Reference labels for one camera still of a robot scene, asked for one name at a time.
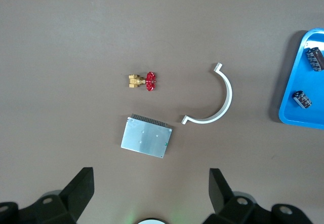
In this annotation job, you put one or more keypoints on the silver metal power supply box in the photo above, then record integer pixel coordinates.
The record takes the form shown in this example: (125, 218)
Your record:
(144, 137)

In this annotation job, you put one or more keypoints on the brass valve with red handwheel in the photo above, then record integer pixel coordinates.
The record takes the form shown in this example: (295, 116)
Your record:
(134, 80)

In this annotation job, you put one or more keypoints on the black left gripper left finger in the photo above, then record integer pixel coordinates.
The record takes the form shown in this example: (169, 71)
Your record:
(73, 198)

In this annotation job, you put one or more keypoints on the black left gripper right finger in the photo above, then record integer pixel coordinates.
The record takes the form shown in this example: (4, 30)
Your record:
(222, 201)

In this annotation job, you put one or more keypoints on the black printed electrolytic capacitor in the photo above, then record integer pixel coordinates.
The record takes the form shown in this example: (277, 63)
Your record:
(302, 99)

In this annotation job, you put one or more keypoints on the blue plastic tray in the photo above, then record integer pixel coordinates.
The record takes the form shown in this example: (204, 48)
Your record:
(296, 82)

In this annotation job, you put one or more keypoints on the brown table cover mat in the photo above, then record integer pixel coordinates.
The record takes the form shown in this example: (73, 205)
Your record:
(76, 31)

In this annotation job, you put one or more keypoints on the maroon glossy electrolytic capacitor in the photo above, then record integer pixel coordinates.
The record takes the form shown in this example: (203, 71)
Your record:
(315, 59)

